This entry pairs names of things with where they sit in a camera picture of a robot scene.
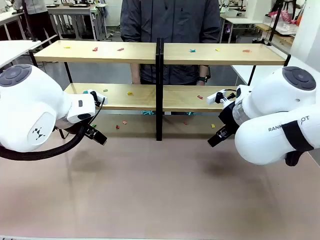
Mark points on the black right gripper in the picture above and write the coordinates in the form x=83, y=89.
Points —
x=228, y=117

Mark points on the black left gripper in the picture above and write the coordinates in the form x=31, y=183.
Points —
x=85, y=130

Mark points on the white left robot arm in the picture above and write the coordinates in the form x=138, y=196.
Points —
x=30, y=107

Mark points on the person's left forearm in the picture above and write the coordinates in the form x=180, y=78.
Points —
x=204, y=72

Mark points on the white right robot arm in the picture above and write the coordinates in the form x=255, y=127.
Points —
x=270, y=112

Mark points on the person's right forearm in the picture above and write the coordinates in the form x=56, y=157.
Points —
x=135, y=73

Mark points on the black wrist watch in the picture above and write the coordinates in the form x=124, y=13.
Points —
x=203, y=79

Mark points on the white side table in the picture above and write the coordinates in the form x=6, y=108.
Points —
x=15, y=50
x=243, y=71

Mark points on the pink paper scrap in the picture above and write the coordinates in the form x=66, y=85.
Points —
x=120, y=49

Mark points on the white background table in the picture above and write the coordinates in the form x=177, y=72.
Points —
x=240, y=21
x=10, y=18

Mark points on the wooden background table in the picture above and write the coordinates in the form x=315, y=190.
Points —
x=282, y=37

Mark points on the person in dark jacket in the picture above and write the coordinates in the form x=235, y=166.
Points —
x=175, y=20

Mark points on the grey metal workbench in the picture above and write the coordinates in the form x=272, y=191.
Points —
x=70, y=10

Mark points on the pink bag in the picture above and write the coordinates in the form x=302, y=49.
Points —
x=285, y=16

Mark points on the background person grey top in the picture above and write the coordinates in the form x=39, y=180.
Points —
x=37, y=15

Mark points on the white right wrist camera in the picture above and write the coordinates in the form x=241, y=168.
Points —
x=211, y=98

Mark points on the wooden shelf unit black frame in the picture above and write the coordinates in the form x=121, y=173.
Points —
x=100, y=52
x=220, y=56

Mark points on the black camera stand pole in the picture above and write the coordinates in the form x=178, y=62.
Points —
x=36, y=40
x=268, y=43

